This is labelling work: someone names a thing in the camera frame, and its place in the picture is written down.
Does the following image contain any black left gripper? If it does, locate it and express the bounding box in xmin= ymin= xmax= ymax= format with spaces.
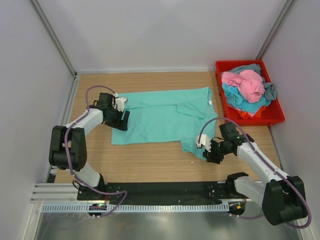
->
xmin=105 ymin=106 xmax=130 ymax=131

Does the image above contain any teal green t shirt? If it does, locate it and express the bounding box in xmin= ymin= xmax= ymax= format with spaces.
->
xmin=111 ymin=87 xmax=217 ymax=160

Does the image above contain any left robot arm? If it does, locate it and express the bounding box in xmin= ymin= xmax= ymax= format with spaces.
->
xmin=48 ymin=92 xmax=130 ymax=200

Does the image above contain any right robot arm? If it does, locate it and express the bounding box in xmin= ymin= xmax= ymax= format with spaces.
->
xmin=195 ymin=119 xmax=312 ymax=229

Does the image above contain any orange t shirt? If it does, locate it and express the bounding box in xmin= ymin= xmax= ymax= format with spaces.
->
xmin=236 ymin=106 xmax=266 ymax=120

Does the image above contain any pink t shirt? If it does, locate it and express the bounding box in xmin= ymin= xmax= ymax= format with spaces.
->
xmin=221 ymin=69 xmax=265 ymax=103

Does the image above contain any grey t shirt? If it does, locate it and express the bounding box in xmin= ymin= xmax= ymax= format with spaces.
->
xmin=229 ymin=63 xmax=277 ymax=101

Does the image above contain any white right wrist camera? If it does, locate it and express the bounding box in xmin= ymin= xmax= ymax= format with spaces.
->
xmin=195 ymin=134 xmax=212 ymax=152

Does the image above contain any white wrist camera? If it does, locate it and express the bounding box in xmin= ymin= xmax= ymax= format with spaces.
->
xmin=195 ymin=134 xmax=212 ymax=152
xmin=113 ymin=93 xmax=128 ymax=112

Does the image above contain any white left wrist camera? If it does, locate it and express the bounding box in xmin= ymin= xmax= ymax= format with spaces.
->
xmin=113 ymin=93 xmax=128 ymax=112

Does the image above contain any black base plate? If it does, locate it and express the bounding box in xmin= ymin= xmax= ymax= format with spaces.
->
xmin=76 ymin=180 xmax=256 ymax=204

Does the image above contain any slotted cable duct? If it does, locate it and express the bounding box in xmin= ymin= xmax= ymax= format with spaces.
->
xmin=42 ymin=202 xmax=230 ymax=214

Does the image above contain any aluminium frame rail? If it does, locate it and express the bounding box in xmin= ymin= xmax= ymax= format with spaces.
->
xmin=30 ymin=183 xmax=78 ymax=203

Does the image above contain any left aluminium corner post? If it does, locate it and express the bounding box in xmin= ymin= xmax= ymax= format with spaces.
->
xmin=29 ymin=0 xmax=77 ymax=79

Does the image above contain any aluminium corner post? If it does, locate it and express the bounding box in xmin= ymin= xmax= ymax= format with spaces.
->
xmin=29 ymin=0 xmax=77 ymax=79
xmin=255 ymin=0 xmax=297 ymax=60

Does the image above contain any right aluminium corner post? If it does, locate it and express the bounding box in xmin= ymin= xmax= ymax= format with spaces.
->
xmin=255 ymin=0 xmax=297 ymax=60

